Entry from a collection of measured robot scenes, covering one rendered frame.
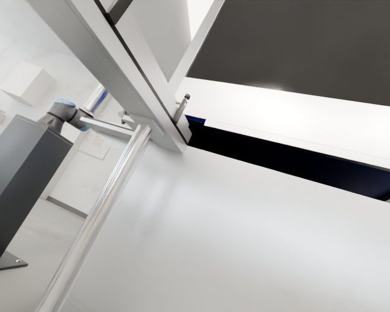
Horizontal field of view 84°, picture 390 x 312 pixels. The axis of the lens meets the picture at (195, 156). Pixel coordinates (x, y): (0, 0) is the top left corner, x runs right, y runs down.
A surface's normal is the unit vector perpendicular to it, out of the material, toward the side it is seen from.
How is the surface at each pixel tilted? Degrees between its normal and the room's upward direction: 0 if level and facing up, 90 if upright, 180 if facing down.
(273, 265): 90
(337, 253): 90
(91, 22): 90
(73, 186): 90
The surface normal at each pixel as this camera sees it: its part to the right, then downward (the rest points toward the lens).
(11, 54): -0.07, -0.35
